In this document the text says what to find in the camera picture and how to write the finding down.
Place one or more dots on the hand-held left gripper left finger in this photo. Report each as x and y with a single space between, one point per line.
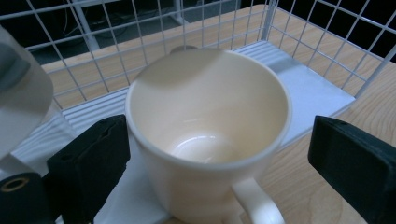
90 168

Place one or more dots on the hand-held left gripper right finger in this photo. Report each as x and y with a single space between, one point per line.
358 168

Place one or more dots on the cream ceramic mug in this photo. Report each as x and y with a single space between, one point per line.
205 124

